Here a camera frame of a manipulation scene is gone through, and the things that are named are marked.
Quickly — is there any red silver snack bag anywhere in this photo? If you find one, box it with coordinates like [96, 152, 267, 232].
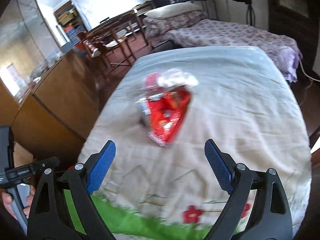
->
[135, 68, 199, 147]

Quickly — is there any person's left hand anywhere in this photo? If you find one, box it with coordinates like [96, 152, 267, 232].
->
[2, 184, 36, 221]

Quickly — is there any brown wooden cabinet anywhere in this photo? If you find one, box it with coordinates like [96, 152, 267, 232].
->
[1, 50, 99, 161]

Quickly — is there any cartoon flower quilt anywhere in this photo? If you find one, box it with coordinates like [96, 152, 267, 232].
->
[78, 46, 311, 239]

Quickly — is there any wooden chair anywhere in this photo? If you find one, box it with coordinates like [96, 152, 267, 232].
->
[76, 21, 137, 70]

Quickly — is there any wooden bookshelf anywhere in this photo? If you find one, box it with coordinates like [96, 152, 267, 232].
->
[54, 1, 87, 46]

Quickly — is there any wooden dining table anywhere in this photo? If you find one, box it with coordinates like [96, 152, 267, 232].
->
[87, 9, 150, 47]

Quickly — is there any purple floral bed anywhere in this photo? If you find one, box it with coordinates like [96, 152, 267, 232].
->
[167, 18, 303, 83]

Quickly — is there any folded floral quilt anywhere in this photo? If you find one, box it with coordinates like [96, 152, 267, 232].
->
[143, 10, 208, 45]

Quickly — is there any cream pillow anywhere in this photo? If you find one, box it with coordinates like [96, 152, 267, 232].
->
[145, 2, 202, 20]

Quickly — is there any white power cable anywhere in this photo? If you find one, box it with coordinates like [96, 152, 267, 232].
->
[298, 60, 320, 106]

